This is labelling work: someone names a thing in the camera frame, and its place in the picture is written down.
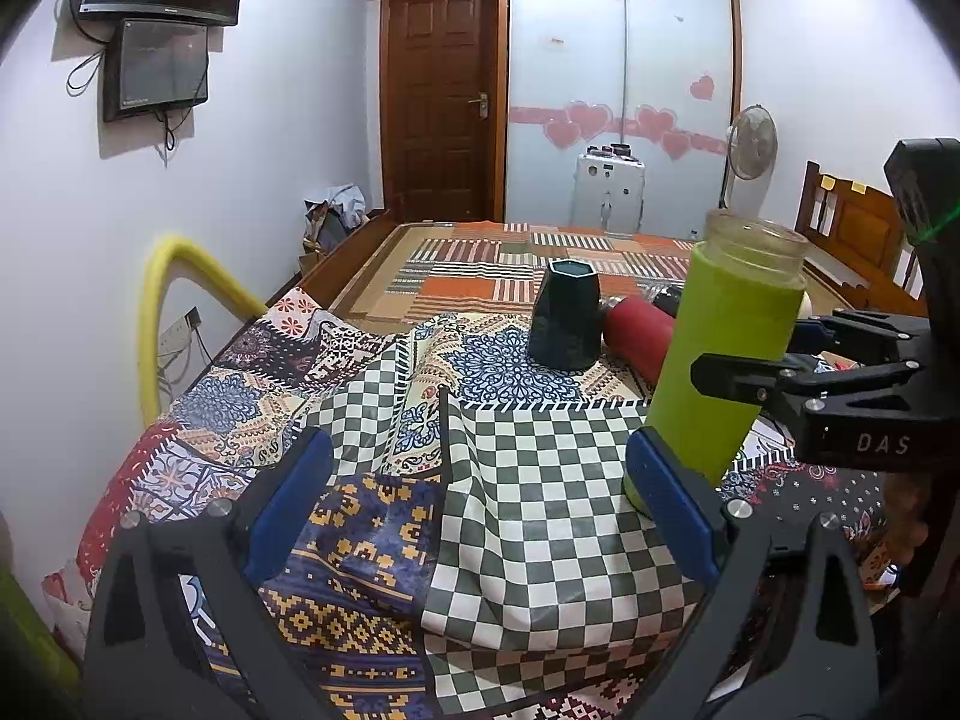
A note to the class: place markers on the brown wooden door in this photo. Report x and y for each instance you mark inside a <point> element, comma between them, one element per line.
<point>439,101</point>

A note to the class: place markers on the yellow foam tube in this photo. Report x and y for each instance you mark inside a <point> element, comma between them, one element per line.
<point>169,277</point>

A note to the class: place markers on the black bottle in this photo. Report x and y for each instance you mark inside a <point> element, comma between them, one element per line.
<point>666,301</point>

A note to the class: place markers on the wooden bed frame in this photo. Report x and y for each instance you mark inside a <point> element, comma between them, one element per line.
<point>341,255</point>

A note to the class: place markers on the dark teal faceted cup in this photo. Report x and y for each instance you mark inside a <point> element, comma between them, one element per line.
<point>566,315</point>

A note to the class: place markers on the patchwork printed blanket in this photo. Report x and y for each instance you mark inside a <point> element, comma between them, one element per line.
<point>525,480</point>

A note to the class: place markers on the white appliance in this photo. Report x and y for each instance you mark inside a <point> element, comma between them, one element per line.
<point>609,191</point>

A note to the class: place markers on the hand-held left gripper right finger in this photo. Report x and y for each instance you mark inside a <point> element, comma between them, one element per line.
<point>667,496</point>

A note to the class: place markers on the wall power socket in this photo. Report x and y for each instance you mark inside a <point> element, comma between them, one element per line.
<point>180,326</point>

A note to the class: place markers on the standing electric fan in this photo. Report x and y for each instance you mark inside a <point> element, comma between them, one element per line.
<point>750,142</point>

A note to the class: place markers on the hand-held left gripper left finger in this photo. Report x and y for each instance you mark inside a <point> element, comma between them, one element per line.
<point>289,496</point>

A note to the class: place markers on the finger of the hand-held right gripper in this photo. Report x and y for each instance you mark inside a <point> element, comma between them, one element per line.
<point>832,331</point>
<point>780,382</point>

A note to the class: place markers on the red bottle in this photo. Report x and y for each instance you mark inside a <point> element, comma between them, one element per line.
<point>637,336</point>

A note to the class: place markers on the pile of clothes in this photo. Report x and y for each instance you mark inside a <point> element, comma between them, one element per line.
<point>334,214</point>

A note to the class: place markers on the green plastic object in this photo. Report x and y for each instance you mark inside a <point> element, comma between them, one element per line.
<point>30,637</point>

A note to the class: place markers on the frosted sliding wardrobe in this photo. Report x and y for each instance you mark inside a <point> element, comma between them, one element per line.
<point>619,60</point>

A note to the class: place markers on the wooden headboard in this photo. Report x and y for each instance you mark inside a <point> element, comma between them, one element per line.
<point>855,229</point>

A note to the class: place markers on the striped orange bed mat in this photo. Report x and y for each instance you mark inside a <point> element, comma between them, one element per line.
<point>480,270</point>

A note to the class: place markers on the small black wall monitor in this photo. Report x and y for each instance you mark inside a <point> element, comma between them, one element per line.
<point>157,67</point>

